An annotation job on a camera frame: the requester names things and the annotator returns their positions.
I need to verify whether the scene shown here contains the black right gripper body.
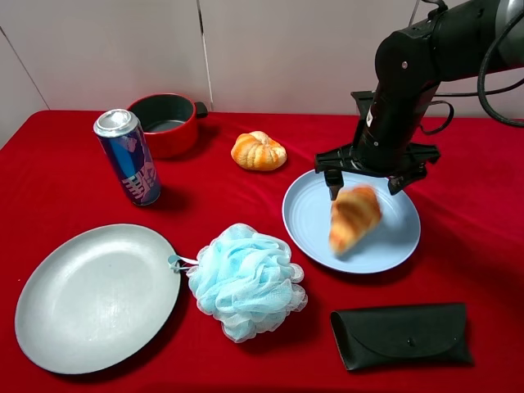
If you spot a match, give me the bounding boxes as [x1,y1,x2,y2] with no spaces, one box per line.
[314,142,440,178]

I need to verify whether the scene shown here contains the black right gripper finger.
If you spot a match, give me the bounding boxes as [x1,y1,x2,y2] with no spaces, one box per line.
[324,169,344,201]
[387,163,427,195]

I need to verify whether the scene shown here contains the striped croissant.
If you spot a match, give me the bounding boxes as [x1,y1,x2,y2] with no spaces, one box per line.
[328,185,382,255]

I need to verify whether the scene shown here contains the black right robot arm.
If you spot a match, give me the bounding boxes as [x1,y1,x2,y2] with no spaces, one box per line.
[314,1,523,200]

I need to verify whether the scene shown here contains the light blue plastic plate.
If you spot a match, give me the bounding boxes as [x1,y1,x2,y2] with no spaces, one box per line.
[282,170,421,274]

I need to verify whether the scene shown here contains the round striped bread bun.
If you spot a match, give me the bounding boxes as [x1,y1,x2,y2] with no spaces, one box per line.
[231,131,287,171]

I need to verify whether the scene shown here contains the light blue bath pouf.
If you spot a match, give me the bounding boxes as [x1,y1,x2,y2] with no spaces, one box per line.
[168,223,308,343]

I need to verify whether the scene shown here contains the black leather glasses case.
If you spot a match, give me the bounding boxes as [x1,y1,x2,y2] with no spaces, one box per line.
[330,302,473,371]

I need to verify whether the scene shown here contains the blue drink can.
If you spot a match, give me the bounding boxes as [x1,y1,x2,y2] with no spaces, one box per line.
[93,109,161,206]

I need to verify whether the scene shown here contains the grey metal plate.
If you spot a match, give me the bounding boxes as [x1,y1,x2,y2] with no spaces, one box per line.
[15,224,181,374]

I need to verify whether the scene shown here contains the red tablecloth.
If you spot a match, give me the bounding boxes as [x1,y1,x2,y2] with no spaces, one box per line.
[1,111,523,392]

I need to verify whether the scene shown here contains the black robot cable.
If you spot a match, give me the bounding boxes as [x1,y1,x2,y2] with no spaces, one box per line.
[417,0,524,137]

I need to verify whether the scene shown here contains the red pot with black handle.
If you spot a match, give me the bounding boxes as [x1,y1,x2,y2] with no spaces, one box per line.
[128,93,208,159]

